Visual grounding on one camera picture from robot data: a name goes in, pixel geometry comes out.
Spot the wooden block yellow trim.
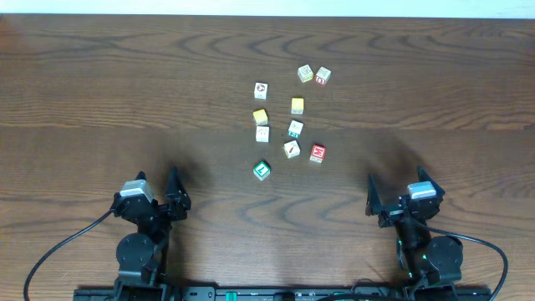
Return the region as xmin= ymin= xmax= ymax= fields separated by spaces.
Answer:
xmin=298 ymin=64 xmax=314 ymax=83

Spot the white block soccer ball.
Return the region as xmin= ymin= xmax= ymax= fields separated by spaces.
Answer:
xmin=254 ymin=82 xmax=268 ymax=99

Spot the red letter M block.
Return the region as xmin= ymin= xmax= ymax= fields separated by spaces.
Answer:
xmin=309 ymin=144 xmax=327 ymax=163

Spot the wooden block red letter side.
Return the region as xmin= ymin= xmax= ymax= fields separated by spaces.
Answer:
xmin=314 ymin=66 xmax=332 ymax=86

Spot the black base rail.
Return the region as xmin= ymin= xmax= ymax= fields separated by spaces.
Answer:
xmin=73 ymin=285 xmax=492 ymax=301

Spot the white block green N side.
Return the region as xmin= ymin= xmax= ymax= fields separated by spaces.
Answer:
xmin=288 ymin=120 xmax=303 ymax=139

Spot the white block cane picture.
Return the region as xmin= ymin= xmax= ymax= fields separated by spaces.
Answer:
xmin=283 ymin=140 xmax=301 ymax=159

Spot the yellow letter W block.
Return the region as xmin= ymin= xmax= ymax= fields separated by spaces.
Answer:
xmin=252 ymin=109 xmax=268 ymax=126

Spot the green letter L block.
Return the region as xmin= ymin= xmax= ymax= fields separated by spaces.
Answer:
xmin=252 ymin=161 xmax=271 ymax=181

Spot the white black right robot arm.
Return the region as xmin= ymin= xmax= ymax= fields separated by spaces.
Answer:
xmin=365 ymin=166 xmax=463 ymax=300

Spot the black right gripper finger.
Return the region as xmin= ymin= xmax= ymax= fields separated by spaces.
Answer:
xmin=417 ymin=166 xmax=446 ymax=196
xmin=365 ymin=174 xmax=382 ymax=216

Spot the yellow letter G block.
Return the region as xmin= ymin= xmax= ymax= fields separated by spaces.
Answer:
xmin=291 ymin=98 xmax=304 ymax=115

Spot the white block airplane picture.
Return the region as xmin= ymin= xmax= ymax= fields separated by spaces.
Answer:
xmin=255 ymin=126 xmax=270 ymax=143

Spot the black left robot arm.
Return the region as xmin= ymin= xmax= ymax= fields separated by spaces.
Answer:
xmin=110 ymin=166 xmax=191 ymax=301

